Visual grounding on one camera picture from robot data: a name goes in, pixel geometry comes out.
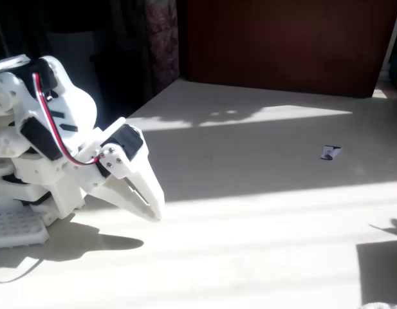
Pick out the floral patterned curtain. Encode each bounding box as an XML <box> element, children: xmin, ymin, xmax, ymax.
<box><xmin>142</xmin><ymin>0</ymin><xmax>180</xmax><ymax>96</ymax></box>

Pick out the green bordered paper label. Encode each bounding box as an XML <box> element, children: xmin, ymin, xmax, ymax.
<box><xmin>319</xmin><ymin>144</ymin><xmax>342</xmax><ymax>161</ymax></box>

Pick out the grey knitted cloth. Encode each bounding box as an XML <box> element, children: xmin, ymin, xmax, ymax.
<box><xmin>360</xmin><ymin>301</ymin><xmax>397</xmax><ymax>309</ymax></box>

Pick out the red black wrist servo cable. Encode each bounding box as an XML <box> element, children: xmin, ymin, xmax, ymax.
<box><xmin>31</xmin><ymin>72</ymin><xmax>104</xmax><ymax>167</ymax></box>

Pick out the white perforated base plate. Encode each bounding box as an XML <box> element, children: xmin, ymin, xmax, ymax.
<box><xmin>0</xmin><ymin>201</ymin><xmax>50</xmax><ymax>249</ymax></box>

